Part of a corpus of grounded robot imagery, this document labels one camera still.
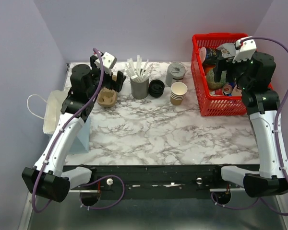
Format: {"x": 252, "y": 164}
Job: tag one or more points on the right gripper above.
{"x": 226, "y": 64}

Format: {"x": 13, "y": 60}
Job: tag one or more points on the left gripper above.
{"x": 116, "y": 86}

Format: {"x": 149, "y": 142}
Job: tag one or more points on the brown cardboard cup carrier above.
{"x": 107, "y": 98}

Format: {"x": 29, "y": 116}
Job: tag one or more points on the blue paper bag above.
{"x": 51, "y": 119}

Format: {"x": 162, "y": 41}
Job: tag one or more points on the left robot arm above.
{"x": 47, "y": 178}

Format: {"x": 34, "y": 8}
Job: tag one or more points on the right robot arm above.
{"x": 272, "y": 177}

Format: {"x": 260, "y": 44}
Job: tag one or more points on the green netted melon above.
{"x": 212, "y": 84}

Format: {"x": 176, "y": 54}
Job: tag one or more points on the black instant noodle cup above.
{"x": 209, "y": 56}

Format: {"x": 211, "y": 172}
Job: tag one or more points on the red bull can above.
{"x": 227, "y": 89}

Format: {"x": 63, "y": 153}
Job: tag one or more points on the grey foil snack bag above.
{"x": 228, "y": 51}

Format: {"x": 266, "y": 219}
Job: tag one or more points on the red plastic basket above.
{"x": 206, "y": 100}

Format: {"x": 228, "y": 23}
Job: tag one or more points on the stack of black lids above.
{"x": 156, "y": 88}

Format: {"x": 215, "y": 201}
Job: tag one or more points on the grey wrapped paper roll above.
{"x": 175, "y": 73}

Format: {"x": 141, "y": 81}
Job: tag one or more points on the stack of paper cups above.
{"x": 178, "y": 92}

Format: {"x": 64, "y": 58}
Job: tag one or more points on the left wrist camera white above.
{"x": 109, "y": 62}

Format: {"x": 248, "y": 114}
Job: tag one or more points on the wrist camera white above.
{"x": 109, "y": 62}
{"x": 245, "y": 48}

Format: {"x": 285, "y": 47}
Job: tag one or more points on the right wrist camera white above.
{"x": 245, "y": 48}

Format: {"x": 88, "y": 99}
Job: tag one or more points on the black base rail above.
{"x": 157, "y": 181}

